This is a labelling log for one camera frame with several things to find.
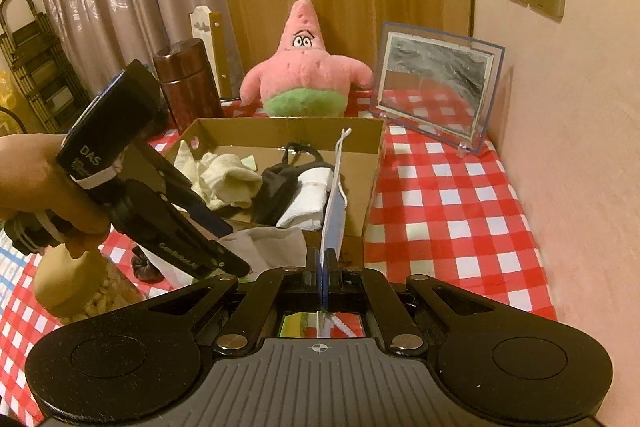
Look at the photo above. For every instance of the clear acrylic picture frame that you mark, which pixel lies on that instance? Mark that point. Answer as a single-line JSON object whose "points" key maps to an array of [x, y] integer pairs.
{"points": [[435, 77]]}

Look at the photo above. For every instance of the white house-shaped ornament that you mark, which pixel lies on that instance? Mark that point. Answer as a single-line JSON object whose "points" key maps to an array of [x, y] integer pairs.
{"points": [[202, 24]]}

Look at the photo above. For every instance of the blue checkered cloth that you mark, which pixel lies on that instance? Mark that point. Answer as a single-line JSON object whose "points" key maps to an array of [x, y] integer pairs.
{"points": [[10, 267]]}

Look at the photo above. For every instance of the pink starfish plush toy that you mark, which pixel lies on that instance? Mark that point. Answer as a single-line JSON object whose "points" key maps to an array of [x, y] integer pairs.
{"points": [[300, 72]]}

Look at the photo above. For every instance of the cardboard box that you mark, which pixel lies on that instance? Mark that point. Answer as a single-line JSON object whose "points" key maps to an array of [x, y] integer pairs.
{"points": [[365, 167]]}

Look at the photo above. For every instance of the blue face mask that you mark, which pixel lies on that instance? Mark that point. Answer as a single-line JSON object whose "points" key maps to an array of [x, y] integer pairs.
{"points": [[334, 207]]}

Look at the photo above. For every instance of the bamboo rack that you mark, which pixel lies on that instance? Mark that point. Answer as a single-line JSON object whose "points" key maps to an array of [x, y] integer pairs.
{"points": [[35, 67]]}

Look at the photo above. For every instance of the plastic jar with tan lid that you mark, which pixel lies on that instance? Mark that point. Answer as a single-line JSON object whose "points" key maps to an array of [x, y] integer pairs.
{"points": [[65, 277]]}

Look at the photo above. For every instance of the person's left hand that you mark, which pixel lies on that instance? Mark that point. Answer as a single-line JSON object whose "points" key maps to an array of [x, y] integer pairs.
{"points": [[30, 177]]}

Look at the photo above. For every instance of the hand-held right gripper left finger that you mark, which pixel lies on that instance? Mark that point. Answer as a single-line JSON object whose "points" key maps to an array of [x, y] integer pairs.
{"points": [[317, 269]]}

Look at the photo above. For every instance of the yellow plastic bag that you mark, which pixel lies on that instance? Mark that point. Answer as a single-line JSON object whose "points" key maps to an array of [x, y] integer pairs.
{"points": [[7, 89]]}

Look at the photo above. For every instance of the green tissue box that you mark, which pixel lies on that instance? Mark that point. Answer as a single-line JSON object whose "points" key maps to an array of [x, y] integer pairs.
{"points": [[295, 326]]}

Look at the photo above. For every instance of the dark cloth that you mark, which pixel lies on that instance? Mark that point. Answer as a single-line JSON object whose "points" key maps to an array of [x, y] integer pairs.
{"points": [[275, 192]]}

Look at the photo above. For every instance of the white sock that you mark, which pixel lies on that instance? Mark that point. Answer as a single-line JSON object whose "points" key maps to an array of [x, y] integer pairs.
{"points": [[307, 202]]}

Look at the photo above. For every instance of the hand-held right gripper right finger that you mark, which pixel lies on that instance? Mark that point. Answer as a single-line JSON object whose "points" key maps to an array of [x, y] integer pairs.
{"points": [[330, 269]]}

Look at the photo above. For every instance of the brown thermos bottle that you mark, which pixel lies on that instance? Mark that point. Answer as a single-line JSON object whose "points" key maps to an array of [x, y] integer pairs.
{"points": [[192, 82]]}

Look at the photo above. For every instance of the red checkered tablecloth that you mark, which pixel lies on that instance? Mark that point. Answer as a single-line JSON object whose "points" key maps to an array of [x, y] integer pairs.
{"points": [[450, 232]]}

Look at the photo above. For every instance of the cream towel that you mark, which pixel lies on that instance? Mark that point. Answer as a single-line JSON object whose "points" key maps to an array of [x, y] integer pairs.
{"points": [[186, 159]]}

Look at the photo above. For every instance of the small dark brown object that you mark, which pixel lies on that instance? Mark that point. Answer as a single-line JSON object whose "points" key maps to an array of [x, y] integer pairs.
{"points": [[146, 263]]}

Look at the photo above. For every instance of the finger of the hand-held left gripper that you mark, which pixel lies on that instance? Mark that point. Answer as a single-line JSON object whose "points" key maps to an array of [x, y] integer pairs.
{"points": [[200, 259], [210, 219]]}

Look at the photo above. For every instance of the light green sock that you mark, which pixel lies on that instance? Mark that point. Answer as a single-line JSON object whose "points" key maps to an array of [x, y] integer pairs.
{"points": [[227, 179]]}

